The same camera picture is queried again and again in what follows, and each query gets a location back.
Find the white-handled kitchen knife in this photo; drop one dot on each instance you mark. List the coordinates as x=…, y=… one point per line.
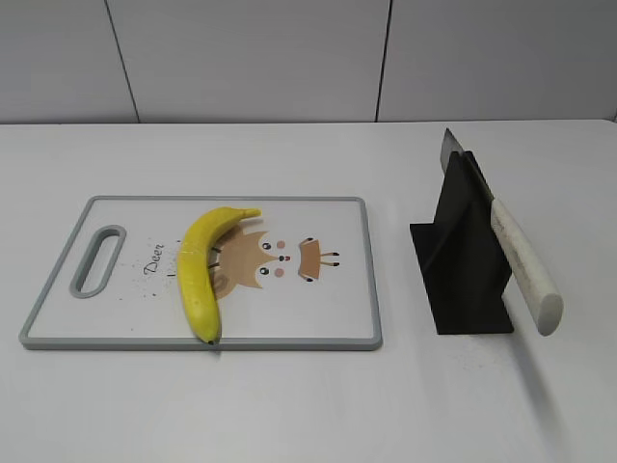
x=541, y=295

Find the yellow plastic banana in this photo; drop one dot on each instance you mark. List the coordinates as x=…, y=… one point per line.
x=196, y=290

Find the white grey-rimmed cutting board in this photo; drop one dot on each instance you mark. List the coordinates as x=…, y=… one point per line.
x=297, y=277

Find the black knife stand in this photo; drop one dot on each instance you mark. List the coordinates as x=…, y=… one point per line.
x=463, y=267

